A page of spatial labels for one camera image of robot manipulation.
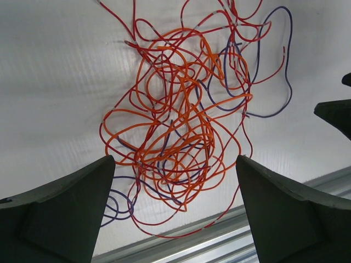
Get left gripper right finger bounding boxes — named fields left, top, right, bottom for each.
left=236, top=155, right=350, bottom=262

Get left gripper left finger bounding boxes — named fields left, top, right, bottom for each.
left=1, top=156, right=115, bottom=262

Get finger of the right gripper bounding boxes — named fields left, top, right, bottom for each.
left=314, top=99, right=351, bottom=140
left=341, top=73, right=351, bottom=87

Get dark purple thin cable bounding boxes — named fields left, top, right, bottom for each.
left=100, top=5, right=293, bottom=228

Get orange red cable bundle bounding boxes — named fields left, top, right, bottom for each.
left=97, top=0, right=286, bottom=239

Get aluminium mounting rail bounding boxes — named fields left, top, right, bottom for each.
left=91, top=167, right=350, bottom=262

